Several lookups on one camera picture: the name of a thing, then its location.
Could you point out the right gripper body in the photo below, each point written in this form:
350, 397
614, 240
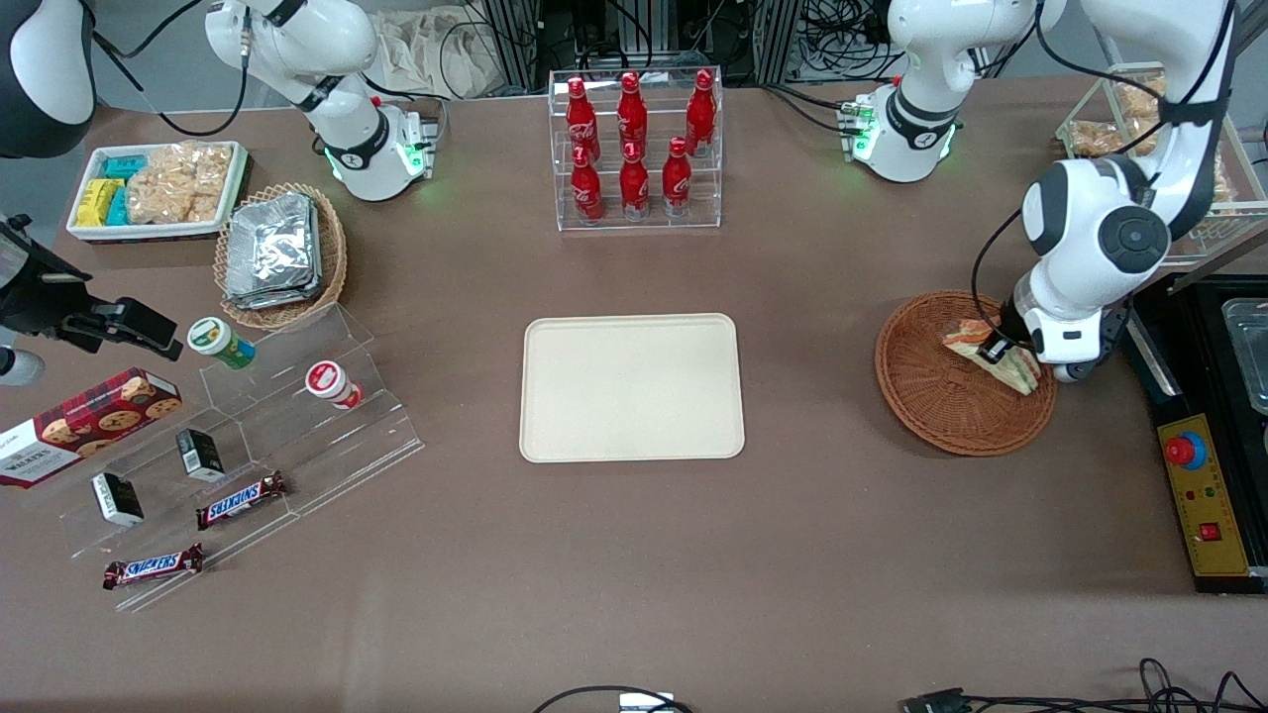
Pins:
38, 297

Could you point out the triangle sandwich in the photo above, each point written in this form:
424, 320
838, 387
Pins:
963, 342

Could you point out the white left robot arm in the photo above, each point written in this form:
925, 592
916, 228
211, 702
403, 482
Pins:
1090, 218

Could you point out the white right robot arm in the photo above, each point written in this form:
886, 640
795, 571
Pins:
317, 50

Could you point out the white rectangular snack tray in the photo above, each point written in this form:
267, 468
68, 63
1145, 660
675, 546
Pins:
89, 233

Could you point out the round brown wicker basket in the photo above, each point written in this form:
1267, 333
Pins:
921, 396

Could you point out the oval wicker basket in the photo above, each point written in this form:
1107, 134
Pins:
332, 248

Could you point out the beige rectangular tray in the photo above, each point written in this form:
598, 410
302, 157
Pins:
632, 388

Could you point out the green snack cup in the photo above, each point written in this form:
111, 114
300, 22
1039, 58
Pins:
218, 342

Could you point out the red tartan cookie box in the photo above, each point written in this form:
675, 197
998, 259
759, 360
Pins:
89, 426

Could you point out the yellow snack packet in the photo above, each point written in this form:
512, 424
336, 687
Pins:
96, 201

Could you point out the teal snack packet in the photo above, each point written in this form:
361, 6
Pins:
118, 208
124, 166

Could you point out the small black box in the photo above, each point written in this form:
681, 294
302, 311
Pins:
201, 454
117, 499

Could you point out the silver foil packets stack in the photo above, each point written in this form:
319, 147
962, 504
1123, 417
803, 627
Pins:
272, 253

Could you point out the clear bag of rice crackers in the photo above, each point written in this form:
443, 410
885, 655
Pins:
178, 183

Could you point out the black control machine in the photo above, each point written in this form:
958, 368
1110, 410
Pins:
1204, 381

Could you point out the red emergency stop button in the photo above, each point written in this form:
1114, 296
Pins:
1184, 451

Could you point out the clear acrylic step display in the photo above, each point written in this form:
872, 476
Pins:
297, 436

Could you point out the clear plastic container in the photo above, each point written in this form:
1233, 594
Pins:
1248, 347

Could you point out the red snack cup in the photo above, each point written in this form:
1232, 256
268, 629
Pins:
332, 384

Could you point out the brown chocolate bar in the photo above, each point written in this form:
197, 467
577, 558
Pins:
241, 500
154, 566

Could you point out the bagged bread pieces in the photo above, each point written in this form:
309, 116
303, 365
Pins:
1139, 99
1100, 139

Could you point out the yellow control panel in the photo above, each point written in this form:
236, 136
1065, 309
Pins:
1204, 505

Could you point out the red cola bottle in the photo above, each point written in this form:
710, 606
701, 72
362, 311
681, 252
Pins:
634, 186
581, 124
677, 181
586, 193
632, 119
700, 117

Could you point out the clear acrylic bottle rack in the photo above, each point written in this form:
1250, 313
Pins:
639, 223

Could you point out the cream cloth bag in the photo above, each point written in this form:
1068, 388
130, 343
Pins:
436, 54

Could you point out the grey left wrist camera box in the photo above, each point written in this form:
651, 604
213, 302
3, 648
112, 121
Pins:
1108, 342

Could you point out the aluminium frame post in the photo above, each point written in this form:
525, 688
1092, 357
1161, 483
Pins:
513, 40
778, 40

